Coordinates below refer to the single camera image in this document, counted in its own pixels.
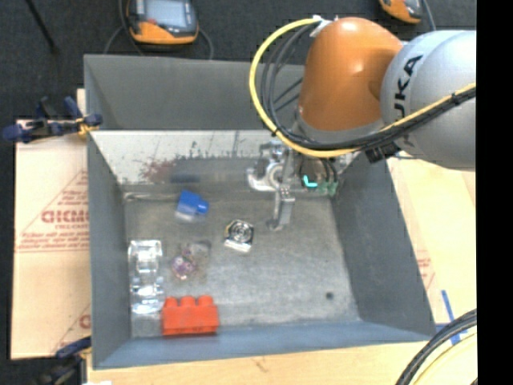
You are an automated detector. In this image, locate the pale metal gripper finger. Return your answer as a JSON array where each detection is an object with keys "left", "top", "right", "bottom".
[
  {"left": 267, "top": 188, "right": 285, "bottom": 232},
  {"left": 281, "top": 187, "right": 297, "bottom": 229}
]

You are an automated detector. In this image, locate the clear square glass piece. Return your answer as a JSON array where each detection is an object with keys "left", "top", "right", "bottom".
[{"left": 223, "top": 219, "right": 256, "bottom": 253}]

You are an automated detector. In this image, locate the grey metal bin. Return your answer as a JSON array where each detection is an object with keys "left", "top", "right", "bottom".
[{"left": 83, "top": 53, "right": 438, "bottom": 371}]

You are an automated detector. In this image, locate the blue and clear bottle cap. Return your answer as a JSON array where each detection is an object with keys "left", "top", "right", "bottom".
[{"left": 174, "top": 189, "right": 211, "bottom": 222}]

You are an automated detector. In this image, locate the clear purple plastic piece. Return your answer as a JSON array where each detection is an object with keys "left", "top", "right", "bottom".
[{"left": 171, "top": 240, "right": 212, "bottom": 282}]

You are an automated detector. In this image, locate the red-orange toy brick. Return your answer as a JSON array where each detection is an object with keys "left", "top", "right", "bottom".
[{"left": 160, "top": 294, "right": 221, "bottom": 337}]

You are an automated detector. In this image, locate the clear glass block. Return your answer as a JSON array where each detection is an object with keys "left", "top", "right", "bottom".
[{"left": 127, "top": 238, "right": 167, "bottom": 316}]

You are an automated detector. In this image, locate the brown cardboard board red print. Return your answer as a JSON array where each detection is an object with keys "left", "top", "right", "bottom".
[{"left": 10, "top": 88, "right": 477, "bottom": 360}]

